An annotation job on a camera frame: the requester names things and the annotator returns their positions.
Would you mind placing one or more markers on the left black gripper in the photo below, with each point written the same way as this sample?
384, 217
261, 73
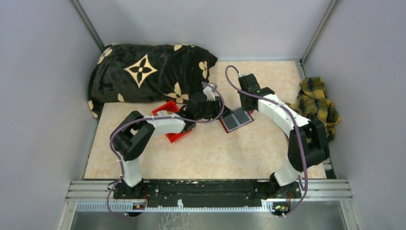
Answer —
218, 105

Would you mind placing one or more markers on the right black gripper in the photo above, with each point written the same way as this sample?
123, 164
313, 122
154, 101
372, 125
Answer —
244, 106

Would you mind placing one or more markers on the red plastic bin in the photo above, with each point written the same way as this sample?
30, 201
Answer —
172, 127

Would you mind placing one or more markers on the black credit card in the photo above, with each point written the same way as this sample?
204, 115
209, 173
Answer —
229, 123

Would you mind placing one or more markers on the dark card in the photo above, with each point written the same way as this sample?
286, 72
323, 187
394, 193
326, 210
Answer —
243, 117

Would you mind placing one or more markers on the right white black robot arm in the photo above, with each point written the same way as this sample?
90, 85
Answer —
307, 139

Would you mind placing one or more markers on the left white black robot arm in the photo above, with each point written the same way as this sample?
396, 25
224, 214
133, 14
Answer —
131, 137

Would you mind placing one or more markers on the cards in red bin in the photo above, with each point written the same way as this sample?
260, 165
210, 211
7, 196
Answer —
165, 111

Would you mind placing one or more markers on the yellow plaid cloth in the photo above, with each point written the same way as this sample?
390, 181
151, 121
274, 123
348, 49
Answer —
312, 102

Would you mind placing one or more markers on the black floral pillow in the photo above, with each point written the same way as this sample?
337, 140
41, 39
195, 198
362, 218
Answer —
129, 73

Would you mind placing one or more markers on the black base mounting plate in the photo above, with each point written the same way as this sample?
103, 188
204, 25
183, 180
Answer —
206, 193

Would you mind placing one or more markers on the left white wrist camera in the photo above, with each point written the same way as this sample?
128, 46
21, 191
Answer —
209, 91

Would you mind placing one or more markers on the aluminium frame rail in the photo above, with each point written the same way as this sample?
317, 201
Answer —
97, 195

